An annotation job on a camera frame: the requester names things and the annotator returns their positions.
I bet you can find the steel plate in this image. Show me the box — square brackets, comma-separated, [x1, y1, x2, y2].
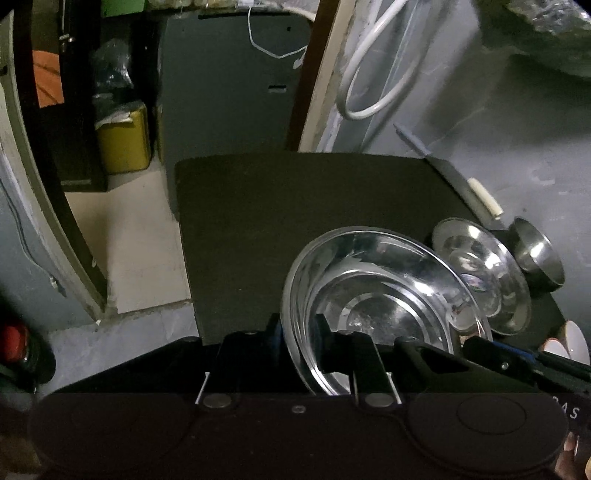
[432, 218, 532, 336]
[280, 227, 492, 395]

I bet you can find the black plastic bag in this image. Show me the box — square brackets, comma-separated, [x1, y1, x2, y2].
[93, 38, 134, 99]

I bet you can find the white ceramic bowl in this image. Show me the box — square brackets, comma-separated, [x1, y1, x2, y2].
[558, 320, 590, 366]
[539, 338, 571, 360]

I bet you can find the cream knife handle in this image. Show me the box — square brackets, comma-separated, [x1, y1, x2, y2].
[468, 177, 504, 220]

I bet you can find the dark grey cabinet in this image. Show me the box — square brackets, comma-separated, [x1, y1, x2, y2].
[156, 11, 320, 167]

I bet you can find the thin white cable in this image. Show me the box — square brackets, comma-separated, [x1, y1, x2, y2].
[246, 4, 310, 70]

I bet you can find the yellow bucket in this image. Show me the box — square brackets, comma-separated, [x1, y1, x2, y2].
[95, 101, 151, 175]

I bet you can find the black table mat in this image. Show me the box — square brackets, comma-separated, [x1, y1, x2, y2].
[173, 152, 567, 351]

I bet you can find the white door frame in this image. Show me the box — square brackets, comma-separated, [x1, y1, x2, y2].
[1, 1, 108, 330]

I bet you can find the clear bag of dried herbs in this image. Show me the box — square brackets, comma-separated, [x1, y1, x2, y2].
[473, 1, 590, 80]

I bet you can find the cleaver with grey handle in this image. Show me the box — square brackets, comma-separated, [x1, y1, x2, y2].
[394, 124, 505, 231]

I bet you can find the green box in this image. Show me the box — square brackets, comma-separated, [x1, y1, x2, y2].
[101, 0, 145, 18]

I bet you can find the deep steel bowl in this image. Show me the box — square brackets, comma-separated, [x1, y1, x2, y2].
[509, 217, 565, 293]

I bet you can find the white looped hose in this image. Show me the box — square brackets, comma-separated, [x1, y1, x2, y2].
[335, 0, 445, 122]

